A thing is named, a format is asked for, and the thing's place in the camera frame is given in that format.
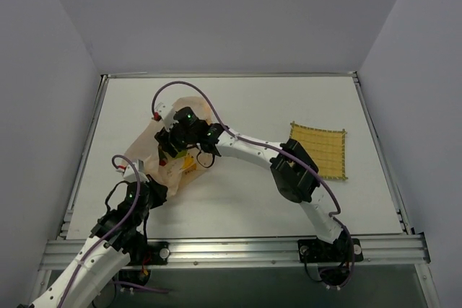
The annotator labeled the translucent banana print plastic bag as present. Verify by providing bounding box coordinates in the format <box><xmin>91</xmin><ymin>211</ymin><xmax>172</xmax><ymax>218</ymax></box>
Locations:
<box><xmin>124</xmin><ymin>97</ymin><xmax>213</xmax><ymax>197</ymax></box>

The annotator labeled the green fake pear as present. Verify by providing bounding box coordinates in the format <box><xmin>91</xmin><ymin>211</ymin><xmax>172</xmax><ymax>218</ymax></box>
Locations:
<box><xmin>173</xmin><ymin>150</ymin><xmax>188</xmax><ymax>159</ymax></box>

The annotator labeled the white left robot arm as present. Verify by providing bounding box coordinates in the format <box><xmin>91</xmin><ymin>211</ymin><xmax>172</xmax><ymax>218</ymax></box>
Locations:
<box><xmin>28</xmin><ymin>177</ymin><xmax>167</xmax><ymax>307</ymax></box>

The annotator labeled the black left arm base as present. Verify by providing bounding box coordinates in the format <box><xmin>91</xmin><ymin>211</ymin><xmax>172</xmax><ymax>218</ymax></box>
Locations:
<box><xmin>117</xmin><ymin>242</ymin><xmax>170</xmax><ymax>289</ymax></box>

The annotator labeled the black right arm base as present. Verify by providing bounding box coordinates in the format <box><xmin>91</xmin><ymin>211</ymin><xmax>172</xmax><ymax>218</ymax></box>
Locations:
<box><xmin>297</xmin><ymin>238</ymin><xmax>364</xmax><ymax>290</ymax></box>

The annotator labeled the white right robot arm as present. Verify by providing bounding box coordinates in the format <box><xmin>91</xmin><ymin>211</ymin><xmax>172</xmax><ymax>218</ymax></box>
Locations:
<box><xmin>153</xmin><ymin>107</ymin><xmax>350</xmax><ymax>260</ymax></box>

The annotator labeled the red lychee bunch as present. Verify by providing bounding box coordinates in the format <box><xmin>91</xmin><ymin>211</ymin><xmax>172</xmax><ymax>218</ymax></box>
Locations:
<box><xmin>158</xmin><ymin>146</ymin><xmax>168</xmax><ymax>167</ymax></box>

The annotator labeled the yellow bamboo mat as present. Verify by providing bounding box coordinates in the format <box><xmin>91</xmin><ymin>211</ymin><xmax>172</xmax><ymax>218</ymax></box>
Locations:
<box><xmin>289</xmin><ymin>121</ymin><xmax>347</xmax><ymax>181</ymax></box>

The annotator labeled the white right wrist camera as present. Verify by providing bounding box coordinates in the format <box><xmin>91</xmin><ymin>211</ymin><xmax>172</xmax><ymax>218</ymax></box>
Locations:
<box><xmin>152</xmin><ymin>103</ymin><xmax>176</xmax><ymax>132</ymax></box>

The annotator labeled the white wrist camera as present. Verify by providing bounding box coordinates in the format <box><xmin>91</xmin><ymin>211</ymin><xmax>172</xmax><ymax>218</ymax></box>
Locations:
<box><xmin>152</xmin><ymin>103</ymin><xmax>176</xmax><ymax>132</ymax></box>
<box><xmin>115</xmin><ymin>159</ymin><xmax>149</xmax><ymax>182</ymax></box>

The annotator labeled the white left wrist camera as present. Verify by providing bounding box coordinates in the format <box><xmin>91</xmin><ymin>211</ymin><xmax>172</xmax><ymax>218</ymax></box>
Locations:
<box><xmin>115</xmin><ymin>159</ymin><xmax>149</xmax><ymax>182</ymax></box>

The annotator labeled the aluminium table frame rail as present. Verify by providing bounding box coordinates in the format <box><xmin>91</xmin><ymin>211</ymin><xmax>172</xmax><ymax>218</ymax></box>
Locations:
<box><xmin>38</xmin><ymin>71</ymin><xmax>432</xmax><ymax>308</ymax></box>

